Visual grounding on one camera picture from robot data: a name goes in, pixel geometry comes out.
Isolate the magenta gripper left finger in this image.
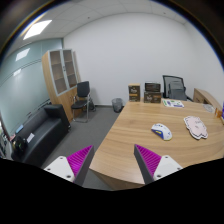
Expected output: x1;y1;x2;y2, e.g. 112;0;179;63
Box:
45;145;94;186

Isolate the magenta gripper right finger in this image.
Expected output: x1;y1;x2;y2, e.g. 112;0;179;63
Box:
134;144;182;184

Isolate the white blue computer mouse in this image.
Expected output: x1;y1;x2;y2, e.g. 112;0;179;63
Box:
151;123;172;141

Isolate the pink white mouse pad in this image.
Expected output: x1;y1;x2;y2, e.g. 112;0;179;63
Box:
184;116;208;140

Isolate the wooden desk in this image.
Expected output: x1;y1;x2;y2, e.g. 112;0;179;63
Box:
90;101;224;190

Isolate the black leather sofa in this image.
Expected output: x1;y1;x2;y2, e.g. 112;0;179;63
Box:
11;104;70;167

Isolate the white paper on sofa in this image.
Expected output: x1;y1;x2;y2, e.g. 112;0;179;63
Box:
27;133;35;143

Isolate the black visitor chair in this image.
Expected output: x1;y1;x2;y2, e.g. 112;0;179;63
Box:
71;81;96;121

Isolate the white green printed sheet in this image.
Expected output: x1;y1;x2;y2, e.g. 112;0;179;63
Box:
162;99;184;108

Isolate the lower brown cardboard box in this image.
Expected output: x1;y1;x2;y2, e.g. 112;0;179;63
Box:
144;91;161;103

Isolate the black mesh waste bin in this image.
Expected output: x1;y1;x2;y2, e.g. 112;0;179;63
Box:
112;98;123;113

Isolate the tall brown cardboard box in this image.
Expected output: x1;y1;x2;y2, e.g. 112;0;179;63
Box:
128;83;140;102

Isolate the upper dark cardboard box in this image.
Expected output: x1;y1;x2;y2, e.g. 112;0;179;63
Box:
145;82;161;92

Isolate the grey mesh office chair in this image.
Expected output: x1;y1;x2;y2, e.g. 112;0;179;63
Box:
163;75;191;101

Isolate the wooden side cabinet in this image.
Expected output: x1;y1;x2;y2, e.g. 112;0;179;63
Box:
193;88;222;110

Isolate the wooden glass-door cabinet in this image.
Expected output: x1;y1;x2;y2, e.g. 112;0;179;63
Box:
42;49;78;121

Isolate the ceiling light panel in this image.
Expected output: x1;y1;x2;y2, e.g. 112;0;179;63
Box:
24;20;51;40

